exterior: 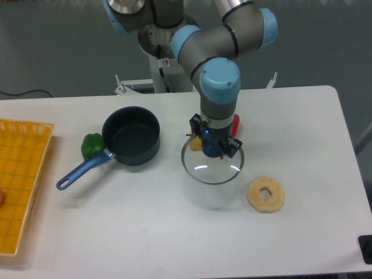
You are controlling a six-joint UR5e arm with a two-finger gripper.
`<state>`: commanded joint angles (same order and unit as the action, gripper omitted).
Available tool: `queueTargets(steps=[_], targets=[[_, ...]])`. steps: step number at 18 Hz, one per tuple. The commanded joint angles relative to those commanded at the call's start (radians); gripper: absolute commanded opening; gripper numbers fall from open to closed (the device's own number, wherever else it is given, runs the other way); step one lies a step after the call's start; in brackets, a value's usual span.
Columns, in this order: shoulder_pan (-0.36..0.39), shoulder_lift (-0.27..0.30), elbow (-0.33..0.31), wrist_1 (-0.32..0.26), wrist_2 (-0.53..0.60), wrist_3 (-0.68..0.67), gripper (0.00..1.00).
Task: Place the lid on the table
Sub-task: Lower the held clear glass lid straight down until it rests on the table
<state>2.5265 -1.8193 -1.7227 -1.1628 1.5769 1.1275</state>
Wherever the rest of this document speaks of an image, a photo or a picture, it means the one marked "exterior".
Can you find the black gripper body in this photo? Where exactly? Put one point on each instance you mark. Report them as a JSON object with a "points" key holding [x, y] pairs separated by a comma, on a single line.
{"points": [[216, 130]]}

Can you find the yellow plastic basket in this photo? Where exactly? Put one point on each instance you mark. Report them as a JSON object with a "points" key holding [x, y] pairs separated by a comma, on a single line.
{"points": [[24, 145]]}

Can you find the dark saucepan blue handle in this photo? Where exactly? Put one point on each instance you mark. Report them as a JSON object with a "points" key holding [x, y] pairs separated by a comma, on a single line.
{"points": [[131, 135]]}

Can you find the yellow toy bell pepper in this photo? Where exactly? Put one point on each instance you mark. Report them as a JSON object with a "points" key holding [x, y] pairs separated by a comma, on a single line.
{"points": [[196, 144]]}

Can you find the black device table corner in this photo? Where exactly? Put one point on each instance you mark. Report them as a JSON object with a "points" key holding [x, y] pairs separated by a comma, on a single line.
{"points": [[365, 243]]}

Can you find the green toy bell pepper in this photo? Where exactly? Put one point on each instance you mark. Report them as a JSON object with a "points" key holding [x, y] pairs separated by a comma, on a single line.
{"points": [[92, 144]]}

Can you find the glass lid blue knob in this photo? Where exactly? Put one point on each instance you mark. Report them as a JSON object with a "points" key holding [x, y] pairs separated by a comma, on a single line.
{"points": [[211, 171]]}

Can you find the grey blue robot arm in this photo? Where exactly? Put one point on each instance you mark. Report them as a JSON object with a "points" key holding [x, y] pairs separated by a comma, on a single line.
{"points": [[219, 79]]}

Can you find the toy pineapple ring slice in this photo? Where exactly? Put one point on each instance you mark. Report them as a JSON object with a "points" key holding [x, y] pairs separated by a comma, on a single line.
{"points": [[265, 194]]}

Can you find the red toy bell pepper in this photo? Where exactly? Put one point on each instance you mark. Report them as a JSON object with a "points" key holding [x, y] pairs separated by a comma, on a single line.
{"points": [[235, 125]]}

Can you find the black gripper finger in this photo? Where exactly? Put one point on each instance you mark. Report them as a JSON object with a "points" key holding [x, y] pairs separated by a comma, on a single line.
{"points": [[198, 127], [229, 147]]}

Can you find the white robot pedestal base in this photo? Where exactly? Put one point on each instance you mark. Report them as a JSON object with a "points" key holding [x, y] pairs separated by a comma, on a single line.
{"points": [[178, 51]]}

